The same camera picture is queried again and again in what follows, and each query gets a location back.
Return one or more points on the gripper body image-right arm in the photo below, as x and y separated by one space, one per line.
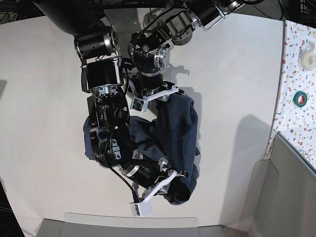
147 89

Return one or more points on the gripper body image-left arm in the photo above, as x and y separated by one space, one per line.
151 178

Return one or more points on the dark blue t-shirt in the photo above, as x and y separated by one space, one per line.
177 133

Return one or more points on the grey chair bottom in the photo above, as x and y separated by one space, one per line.
83 225

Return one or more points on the grey chair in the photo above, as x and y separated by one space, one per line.
83 225
281 199

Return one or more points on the grey chair right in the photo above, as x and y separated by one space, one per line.
281 199

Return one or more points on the terrazzo patterned side surface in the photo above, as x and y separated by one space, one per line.
296 125

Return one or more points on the green tape roll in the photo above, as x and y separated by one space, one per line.
300 99

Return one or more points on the clear tape roll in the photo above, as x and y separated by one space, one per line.
307 57

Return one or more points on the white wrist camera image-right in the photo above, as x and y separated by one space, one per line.
139 104

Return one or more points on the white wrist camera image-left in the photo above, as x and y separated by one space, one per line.
141 209

